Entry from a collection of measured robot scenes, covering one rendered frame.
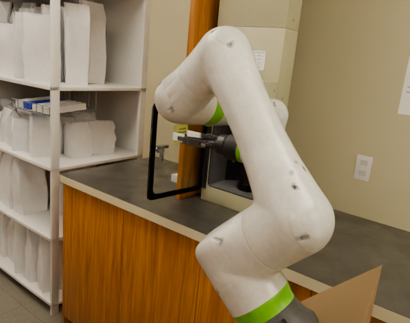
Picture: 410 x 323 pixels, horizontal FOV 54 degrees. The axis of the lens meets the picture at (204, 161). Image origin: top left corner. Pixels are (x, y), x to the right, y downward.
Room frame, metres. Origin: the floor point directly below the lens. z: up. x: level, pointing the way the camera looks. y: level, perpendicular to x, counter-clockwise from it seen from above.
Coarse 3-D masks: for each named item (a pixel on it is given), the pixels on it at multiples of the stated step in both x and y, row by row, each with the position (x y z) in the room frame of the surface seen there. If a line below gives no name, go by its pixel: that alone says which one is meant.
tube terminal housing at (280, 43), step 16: (256, 32) 1.66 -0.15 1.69; (272, 32) 1.62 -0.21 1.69; (288, 32) 1.61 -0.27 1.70; (256, 48) 1.66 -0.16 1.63; (272, 48) 1.61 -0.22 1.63; (288, 48) 1.62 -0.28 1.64; (272, 64) 1.61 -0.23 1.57; (288, 64) 1.64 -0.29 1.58; (272, 80) 1.60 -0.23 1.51; (288, 80) 1.65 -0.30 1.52; (288, 96) 1.67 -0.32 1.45; (208, 192) 1.75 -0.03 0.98; (224, 192) 1.70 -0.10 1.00; (240, 208) 1.65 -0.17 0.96
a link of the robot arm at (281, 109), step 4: (272, 100) 1.28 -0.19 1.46; (276, 100) 1.30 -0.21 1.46; (276, 104) 1.27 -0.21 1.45; (280, 104) 1.29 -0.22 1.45; (284, 104) 1.31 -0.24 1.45; (276, 108) 1.26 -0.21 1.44; (280, 108) 1.27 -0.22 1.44; (284, 108) 1.29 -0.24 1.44; (276, 112) 1.25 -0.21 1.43; (280, 112) 1.27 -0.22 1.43; (284, 112) 1.28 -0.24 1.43; (224, 116) 1.06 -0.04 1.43; (280, 116) 1.26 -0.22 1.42; (284, 116) 1.28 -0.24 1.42; (288, 116) 1.31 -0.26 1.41; (220, 120) 1.06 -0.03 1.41; (224, 120) 1.07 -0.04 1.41; (280, 120) 1.27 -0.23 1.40; (284, 120) 1.28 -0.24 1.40; (216, 124) 1.08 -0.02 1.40; (220, 124) 1.08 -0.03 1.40; (224, 124) 1.10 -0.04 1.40; (284, 124) 1.28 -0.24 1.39; (284, 128) 1.29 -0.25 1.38
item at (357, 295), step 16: (368, 272) 0.77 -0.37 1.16; (336, 288) 0.79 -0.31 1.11; (352, 288) 0.73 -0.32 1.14; (368, 288) 0.68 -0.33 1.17; (304, 304) 0.80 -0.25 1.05; (320, 304) 0.75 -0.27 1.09; (336, 304) 0.70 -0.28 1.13; (352, 304) 0.65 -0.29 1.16; (368, 304) 0.62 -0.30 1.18; (320, 320) 0.66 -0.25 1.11; (336, 320) 0.62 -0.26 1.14; (352, 320) 0.59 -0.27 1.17; (368, 320) 0.70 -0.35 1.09
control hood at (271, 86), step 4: (264, 84) 1.50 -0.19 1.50; (268, 84) 1.52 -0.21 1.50; (272, 84) 1.55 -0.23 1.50; (276, 84) 1.57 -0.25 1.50; (268, 88) 1.53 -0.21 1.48; (272, 88) 1.55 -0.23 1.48; (276, 88) 1.58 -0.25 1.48; (268, 92) 1.53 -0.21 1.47; (272, 92) 1.56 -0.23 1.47; (276, 92) 1.58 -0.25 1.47; (272, 96) 1.56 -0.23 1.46
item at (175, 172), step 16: (160, 128) 1.57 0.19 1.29; (176, 128) 1.63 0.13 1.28; (192, 128) 1.69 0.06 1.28; (160, 144) 1.57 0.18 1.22; (176, 144) 1.63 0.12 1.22; (176, 160) 1.64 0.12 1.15; (192, 160) 1.70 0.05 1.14; (160, 176) 1.58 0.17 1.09; (176, 176) 1.64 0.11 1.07; (192, 176) 1.71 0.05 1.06; (160, 192) 1.58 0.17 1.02
